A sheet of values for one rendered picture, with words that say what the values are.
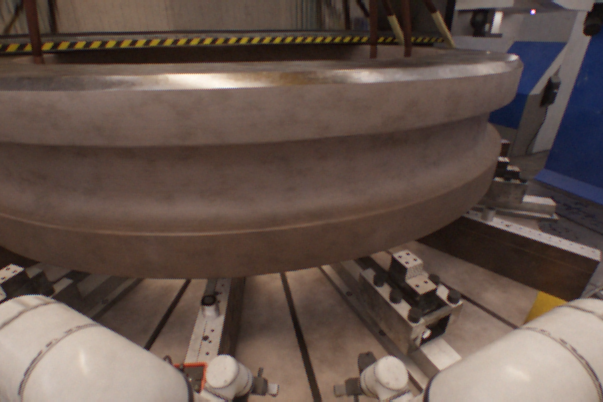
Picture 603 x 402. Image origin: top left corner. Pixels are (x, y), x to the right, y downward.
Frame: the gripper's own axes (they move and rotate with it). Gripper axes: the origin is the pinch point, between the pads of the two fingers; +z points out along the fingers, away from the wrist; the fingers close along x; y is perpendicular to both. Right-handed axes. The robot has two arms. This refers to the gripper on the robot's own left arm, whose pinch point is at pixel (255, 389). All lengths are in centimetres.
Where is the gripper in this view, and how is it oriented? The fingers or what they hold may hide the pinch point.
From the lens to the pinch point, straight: 129.6
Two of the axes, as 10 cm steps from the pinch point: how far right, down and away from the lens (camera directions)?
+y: 1.1, -7.8, 6.2
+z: 1.8, 6.3, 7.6
